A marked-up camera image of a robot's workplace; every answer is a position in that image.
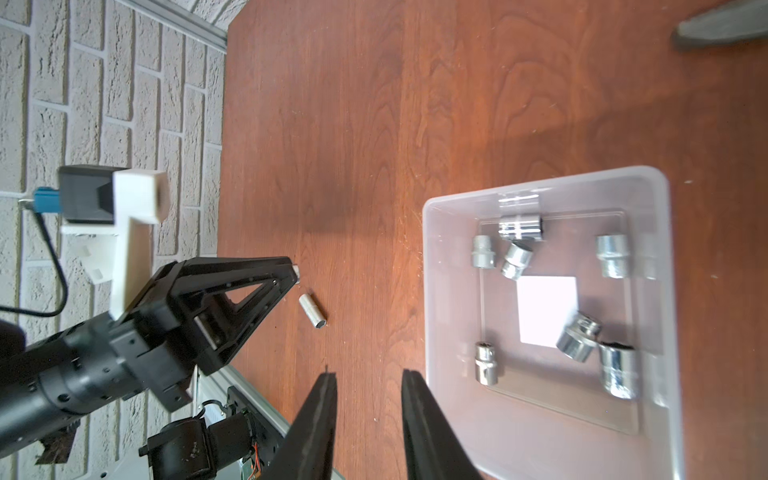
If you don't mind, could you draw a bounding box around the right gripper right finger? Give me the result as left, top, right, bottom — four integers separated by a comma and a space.
401, 370, 481, 479

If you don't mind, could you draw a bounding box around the short silver socket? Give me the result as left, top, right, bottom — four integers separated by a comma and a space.
475, 341, 498, 387

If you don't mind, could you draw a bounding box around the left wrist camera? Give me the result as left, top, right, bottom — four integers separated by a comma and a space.
31, 165, 170, 320

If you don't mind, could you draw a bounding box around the aluminium rail frame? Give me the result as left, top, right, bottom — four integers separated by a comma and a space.
195, 365, 291, 479

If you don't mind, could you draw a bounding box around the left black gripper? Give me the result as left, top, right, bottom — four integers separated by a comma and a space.
1, 257, 299, 457

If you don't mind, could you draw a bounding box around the translucent plastic storage box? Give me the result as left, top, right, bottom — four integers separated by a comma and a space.
423, 166, 686, 479

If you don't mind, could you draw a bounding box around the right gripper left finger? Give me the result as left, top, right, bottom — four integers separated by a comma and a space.
260, 372, 338, 480

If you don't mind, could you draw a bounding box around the white label in box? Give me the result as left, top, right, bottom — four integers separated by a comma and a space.
517, 276, 578, 348

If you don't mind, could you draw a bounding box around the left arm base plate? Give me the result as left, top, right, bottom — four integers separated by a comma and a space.
224, 387, 285, 479

